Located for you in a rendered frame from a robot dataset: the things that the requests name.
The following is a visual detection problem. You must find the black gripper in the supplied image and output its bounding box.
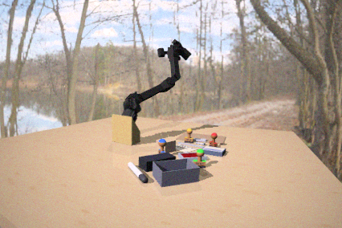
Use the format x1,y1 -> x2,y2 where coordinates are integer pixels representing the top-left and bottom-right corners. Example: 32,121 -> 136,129
157,45 -> 172,57

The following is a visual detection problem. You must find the rubber stamp with dark red handle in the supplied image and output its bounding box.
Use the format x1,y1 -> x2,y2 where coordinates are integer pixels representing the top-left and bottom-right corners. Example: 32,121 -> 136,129
209,133 -> 218,147

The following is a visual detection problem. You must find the red ink pad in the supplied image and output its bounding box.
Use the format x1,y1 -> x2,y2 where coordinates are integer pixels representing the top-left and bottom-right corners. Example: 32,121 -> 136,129
178,153 -> 207,161

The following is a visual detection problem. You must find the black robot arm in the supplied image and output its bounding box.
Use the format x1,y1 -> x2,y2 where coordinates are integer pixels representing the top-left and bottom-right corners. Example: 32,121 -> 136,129
122,39 -> 192,122

